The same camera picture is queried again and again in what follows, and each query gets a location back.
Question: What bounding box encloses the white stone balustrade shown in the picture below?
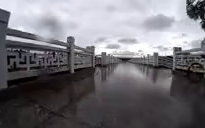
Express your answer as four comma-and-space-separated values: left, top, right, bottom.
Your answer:
128, 37, 205, 75
0, 8, 123, 92

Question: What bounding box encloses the wet dark paved path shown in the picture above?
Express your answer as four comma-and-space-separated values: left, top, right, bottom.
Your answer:
0, 60, 205, 128

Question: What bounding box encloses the dark leafy tree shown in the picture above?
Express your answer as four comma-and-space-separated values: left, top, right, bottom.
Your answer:
185, 0, 205, 46

